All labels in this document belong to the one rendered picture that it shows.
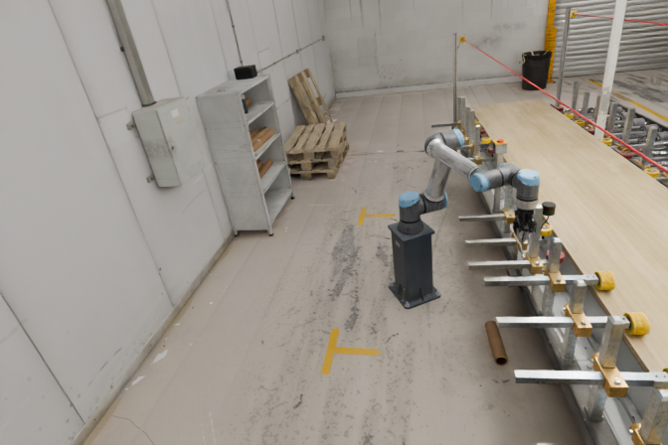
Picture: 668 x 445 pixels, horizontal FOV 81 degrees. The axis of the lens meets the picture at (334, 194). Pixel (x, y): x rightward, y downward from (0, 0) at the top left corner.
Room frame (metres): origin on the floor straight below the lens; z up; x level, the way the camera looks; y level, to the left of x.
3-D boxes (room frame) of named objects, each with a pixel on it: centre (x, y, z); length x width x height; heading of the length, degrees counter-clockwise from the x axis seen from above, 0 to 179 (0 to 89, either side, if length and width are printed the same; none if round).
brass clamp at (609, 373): (0.86, -0.81, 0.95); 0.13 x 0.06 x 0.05; 169
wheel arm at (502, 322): (1.09, -0.81, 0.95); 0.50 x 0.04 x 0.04; 79
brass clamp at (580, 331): (1.10, -0.86, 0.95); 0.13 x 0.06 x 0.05; 169
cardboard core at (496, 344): (1.83, -0.91, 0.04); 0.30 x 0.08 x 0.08; 169
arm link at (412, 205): (2.47, -0.53, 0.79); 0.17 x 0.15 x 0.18; 101
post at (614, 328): (0.88, -0.82, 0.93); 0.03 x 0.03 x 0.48; 79
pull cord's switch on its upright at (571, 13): (4.15, -2.60, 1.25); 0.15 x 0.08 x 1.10; 169
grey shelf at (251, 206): (4.15, 0.83, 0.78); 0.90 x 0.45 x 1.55; 166
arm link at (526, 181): (1.56, -0.87, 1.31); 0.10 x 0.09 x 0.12; 11
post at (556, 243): (1.37, -0.91, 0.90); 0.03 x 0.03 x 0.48; 79
